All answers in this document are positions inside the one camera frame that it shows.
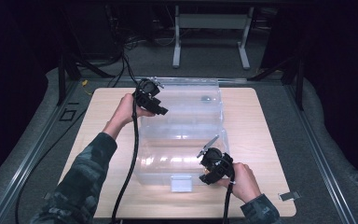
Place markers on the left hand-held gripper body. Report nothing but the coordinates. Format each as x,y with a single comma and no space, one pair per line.
147,91

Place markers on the person's left hand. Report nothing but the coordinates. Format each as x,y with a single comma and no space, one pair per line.
124,113

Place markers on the small yellow clip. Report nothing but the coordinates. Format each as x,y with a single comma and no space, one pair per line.
85,83

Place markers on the grey metal table stand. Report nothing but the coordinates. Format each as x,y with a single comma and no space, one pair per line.
211,21

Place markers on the aluminium floor rail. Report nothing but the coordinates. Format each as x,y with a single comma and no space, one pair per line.
28,158
320,155

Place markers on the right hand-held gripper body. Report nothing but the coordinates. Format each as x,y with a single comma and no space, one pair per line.
217,163

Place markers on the person's right hand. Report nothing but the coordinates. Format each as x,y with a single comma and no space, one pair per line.
242,183

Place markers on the clear plastic tiered storage box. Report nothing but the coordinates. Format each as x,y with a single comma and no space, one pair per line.
183,130

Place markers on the black frame post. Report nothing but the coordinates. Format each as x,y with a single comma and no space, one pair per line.
298,84
61,81

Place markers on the grey tape strip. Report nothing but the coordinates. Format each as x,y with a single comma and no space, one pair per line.
289,195

